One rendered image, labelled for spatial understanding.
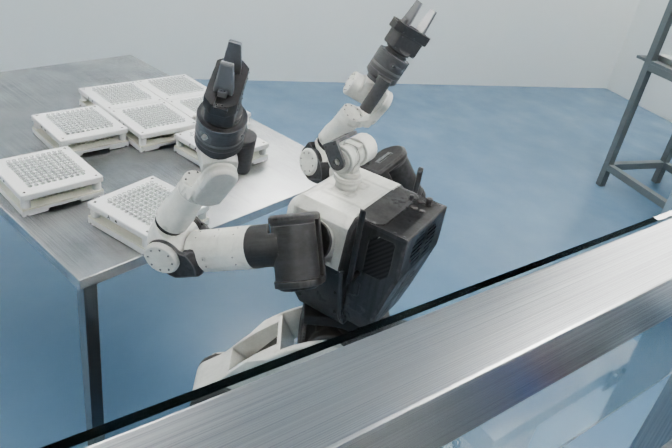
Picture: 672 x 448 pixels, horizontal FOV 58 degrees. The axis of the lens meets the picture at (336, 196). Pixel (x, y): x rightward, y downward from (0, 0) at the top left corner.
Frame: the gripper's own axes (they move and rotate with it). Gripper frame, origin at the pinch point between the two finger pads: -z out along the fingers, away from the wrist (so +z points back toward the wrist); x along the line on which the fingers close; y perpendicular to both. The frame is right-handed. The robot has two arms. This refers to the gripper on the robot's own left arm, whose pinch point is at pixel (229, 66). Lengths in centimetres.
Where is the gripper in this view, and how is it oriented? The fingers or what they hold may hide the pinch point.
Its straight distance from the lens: 101.1
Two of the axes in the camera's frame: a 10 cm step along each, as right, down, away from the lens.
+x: 1.2, -7.7, 6.3
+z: -2.4, 5.9, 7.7
